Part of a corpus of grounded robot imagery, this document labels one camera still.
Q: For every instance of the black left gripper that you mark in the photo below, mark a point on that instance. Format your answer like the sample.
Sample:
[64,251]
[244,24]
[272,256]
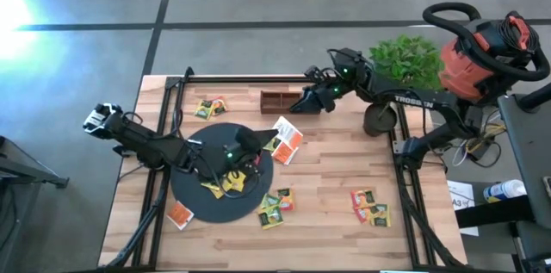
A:
[234,159]

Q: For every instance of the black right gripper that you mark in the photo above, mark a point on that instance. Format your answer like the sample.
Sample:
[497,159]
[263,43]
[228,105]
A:
[323,94]

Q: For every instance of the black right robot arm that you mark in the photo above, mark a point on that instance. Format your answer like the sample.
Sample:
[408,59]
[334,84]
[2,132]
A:
[413,101]

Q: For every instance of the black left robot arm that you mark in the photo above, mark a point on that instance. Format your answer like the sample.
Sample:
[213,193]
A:
[142,139]

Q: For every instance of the brown wooden compartment box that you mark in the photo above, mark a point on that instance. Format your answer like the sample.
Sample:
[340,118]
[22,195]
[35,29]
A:
[264,109]

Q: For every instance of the round dark woven placemat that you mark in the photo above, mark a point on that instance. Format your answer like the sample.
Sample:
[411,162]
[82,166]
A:
[202,208]

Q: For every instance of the green plant in black pot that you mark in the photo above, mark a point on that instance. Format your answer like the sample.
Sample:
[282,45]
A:
[406,62]

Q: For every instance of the black power brick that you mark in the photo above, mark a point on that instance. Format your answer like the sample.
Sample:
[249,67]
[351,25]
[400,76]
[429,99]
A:
[478,150]

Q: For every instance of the white paper sheet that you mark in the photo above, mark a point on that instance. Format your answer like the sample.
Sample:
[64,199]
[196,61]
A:
[462,191]

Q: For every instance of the white and blue spray bottle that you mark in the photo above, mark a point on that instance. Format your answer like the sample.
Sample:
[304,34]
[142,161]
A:
[505,190]

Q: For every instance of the dark grey cart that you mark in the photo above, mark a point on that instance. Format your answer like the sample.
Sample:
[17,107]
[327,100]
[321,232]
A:
[529,148]

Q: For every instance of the black metal stand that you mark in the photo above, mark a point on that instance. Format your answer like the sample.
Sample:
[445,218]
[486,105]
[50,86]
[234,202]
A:
[26,174]

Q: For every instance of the black metal rig frame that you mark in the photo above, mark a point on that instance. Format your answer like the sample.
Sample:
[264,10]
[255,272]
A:
[241,78]

